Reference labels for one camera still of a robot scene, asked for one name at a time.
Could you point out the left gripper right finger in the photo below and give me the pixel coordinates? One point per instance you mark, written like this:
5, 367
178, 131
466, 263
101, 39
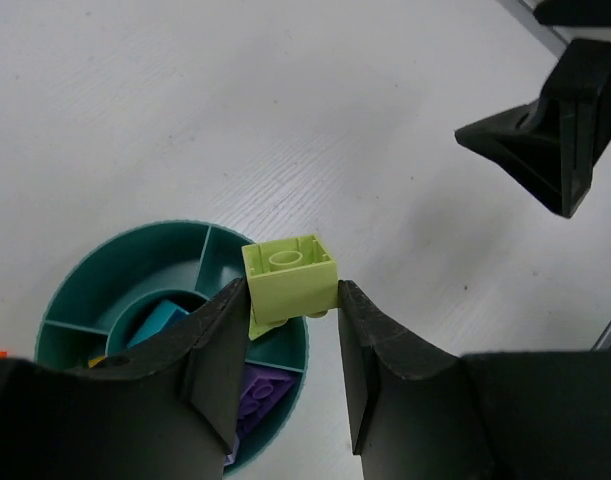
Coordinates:
418, 412

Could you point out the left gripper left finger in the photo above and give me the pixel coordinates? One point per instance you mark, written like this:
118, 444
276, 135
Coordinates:
165, 409

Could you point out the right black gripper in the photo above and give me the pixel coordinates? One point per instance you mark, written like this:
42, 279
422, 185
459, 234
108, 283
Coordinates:
550, 146

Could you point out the yellow orange square lego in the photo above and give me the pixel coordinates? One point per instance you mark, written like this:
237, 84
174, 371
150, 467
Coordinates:
95, 361

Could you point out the dark purple long lego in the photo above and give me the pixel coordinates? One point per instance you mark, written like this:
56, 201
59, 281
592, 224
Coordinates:
262, 388

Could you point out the teal oval lego piece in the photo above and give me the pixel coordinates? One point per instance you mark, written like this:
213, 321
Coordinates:
164, 315

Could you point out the light green lego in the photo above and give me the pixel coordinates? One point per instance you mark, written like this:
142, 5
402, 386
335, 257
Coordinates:
289, 278

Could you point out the lavender square lego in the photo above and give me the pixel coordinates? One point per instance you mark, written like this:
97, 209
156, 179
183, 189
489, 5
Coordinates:
230, 458

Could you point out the teal round divided container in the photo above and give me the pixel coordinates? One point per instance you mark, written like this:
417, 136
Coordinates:
110, 293

